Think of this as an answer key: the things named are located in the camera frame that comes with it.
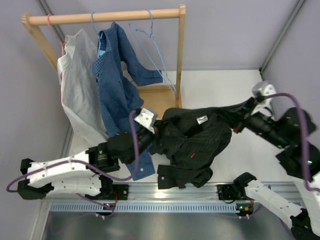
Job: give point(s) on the black pinstriped shirt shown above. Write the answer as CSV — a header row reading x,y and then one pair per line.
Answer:
x,y
191,139

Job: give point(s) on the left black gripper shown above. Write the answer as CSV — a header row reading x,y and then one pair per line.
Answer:
x,y
155,136

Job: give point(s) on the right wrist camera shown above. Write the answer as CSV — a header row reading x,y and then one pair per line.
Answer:
x,y
262,90

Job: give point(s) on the pink wire hanger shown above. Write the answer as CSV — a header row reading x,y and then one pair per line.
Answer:
x,y
62,44

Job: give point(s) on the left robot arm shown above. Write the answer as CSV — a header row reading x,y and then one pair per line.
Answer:
x,y
91,172

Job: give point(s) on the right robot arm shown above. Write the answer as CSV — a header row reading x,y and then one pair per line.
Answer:
x,y
301,162

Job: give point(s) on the blue hanger holding shirt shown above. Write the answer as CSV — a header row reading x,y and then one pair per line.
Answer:
x,y
94,25

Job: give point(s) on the white shirt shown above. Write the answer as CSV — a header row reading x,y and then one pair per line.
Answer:
x,y
79,90

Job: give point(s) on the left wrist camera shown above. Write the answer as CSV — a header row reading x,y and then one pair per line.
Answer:
x,y
147,118

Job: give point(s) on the aluminium mounting rail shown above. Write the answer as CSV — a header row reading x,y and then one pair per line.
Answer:
x,y
149,192

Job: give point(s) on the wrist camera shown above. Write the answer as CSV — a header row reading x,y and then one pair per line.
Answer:
x,y
262,90
147,118

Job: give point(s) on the wooden clothes rack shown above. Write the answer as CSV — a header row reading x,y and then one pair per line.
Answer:
x,y
156,97

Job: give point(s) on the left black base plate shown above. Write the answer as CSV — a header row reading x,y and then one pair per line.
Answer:
x,y
114,191

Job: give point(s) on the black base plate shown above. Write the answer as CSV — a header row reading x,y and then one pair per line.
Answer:
x,y
230,193
114,191

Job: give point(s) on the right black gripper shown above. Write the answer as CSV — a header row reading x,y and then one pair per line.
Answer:
x,y
240,126

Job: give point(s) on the blue checked shirt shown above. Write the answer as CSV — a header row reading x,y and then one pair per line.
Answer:
x,y
118,73

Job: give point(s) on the white slotted cable duct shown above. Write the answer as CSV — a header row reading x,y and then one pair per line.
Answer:
x,y
152,207

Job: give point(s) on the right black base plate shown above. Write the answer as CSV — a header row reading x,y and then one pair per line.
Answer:
x,y
230,193

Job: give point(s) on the light blue hanger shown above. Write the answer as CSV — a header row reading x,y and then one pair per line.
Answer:
x,y
151,35

